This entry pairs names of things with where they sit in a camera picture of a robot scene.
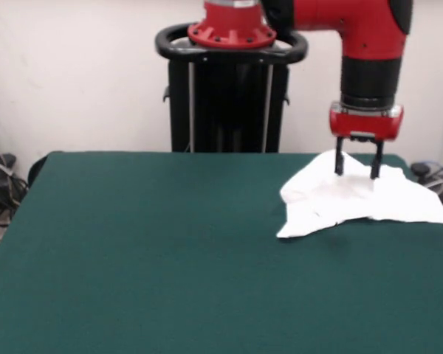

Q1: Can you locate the black cable tangle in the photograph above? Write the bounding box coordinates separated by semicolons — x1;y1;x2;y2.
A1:
0;117;29;226

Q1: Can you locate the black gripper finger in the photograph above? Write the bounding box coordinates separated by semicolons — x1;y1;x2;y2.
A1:
334;136;346;177
369;140;385;181

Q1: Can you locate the dark green table cloth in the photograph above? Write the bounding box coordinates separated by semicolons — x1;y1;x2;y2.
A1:
0;150;443;354

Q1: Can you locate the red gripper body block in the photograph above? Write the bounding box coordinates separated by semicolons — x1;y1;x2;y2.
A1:
329;101;405;142

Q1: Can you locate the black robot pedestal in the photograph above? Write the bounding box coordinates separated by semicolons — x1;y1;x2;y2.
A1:
154;21;309;154

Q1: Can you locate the black rounded chair part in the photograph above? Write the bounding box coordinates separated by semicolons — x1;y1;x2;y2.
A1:
28;154;49;185

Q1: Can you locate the white printed T-shirt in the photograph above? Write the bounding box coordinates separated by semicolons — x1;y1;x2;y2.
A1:
275;149;443;240

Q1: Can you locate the grey swivel chair base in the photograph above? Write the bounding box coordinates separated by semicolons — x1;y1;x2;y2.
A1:
424;178;443;196

